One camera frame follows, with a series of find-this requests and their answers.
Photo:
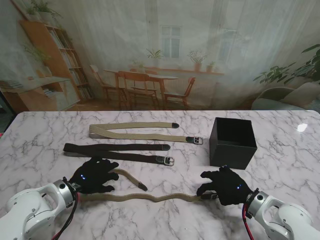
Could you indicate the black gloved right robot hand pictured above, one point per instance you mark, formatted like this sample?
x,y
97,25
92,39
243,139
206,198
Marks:
x,y
230,187

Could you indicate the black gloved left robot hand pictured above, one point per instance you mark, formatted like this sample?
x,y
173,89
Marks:
x,y
92,177

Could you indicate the beige woven belt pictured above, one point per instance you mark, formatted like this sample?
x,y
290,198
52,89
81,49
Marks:
x,y
140,196
130,136

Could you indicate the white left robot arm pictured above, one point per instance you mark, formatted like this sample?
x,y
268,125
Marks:
x,y
30,207

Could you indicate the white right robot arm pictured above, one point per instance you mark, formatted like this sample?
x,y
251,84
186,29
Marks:
x,y
282,215

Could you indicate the black belt storage box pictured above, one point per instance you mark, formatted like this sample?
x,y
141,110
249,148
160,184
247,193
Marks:
x,y
232,155

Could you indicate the dark brown woven belt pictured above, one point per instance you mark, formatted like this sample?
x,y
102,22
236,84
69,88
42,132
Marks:
x,y
112,147

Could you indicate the printed room backdrop cloth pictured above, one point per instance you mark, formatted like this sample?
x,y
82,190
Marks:
x,y
160,50

